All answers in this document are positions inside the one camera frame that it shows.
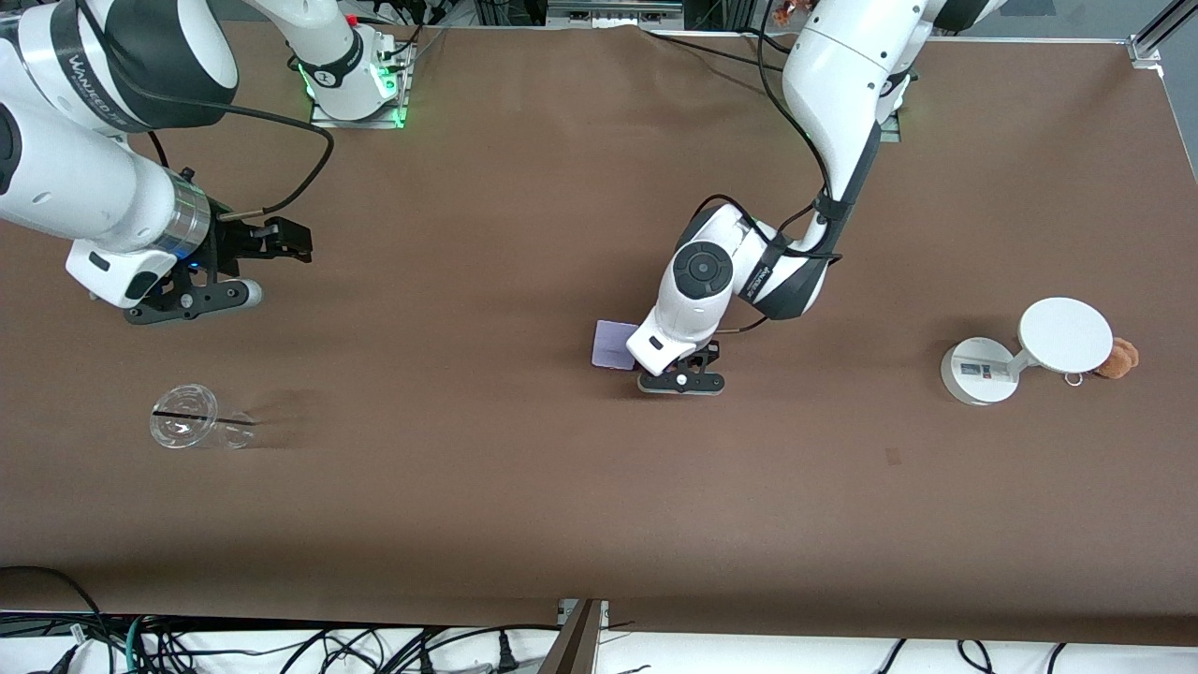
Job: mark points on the black equipment rack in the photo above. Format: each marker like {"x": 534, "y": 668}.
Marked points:
{"x": 608, "y": 11}

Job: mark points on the brown table cover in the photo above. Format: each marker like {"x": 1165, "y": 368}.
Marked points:
{"x": 562, "y": 234}

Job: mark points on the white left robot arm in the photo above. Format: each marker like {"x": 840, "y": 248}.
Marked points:
{"x": 842, "y": 75}

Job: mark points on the purple square card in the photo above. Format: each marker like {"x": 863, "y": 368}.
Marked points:
{"x": 610, "y": 344}

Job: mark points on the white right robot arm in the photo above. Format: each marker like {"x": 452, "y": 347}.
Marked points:
{"x": 84, "y": 187}

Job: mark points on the aluminium frame corner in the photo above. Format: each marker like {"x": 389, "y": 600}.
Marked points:
{"x": 1156, "y": 37}

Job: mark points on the black drinking straw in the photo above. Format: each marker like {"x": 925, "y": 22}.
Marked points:
{"x": 201, "y": 417}

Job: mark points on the aluminium profile post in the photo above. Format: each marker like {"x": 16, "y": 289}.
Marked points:
{"x": 573, "y": 641}

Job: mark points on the clear plastic cup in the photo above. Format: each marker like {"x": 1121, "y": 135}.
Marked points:
{"x": 182, "y": 426}

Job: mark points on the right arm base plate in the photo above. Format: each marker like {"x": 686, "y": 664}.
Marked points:
{"x": 346, "y": 123}

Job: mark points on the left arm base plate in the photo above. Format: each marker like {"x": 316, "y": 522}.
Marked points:
{"x": 891, "y": 131}

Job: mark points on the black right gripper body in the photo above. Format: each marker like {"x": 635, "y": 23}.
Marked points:
{"x": 230, "y": 245}

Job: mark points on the black power plug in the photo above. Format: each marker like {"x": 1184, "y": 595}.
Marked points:
{"x": 507, "y": 653}

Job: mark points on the brown plush bear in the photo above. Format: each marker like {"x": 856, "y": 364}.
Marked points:
{"x": 1118, "y": 358}

